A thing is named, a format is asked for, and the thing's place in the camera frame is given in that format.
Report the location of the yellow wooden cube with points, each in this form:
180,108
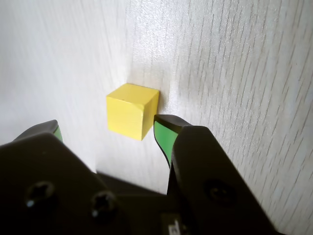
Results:
127,115

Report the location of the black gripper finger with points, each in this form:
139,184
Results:
207,171
44,171

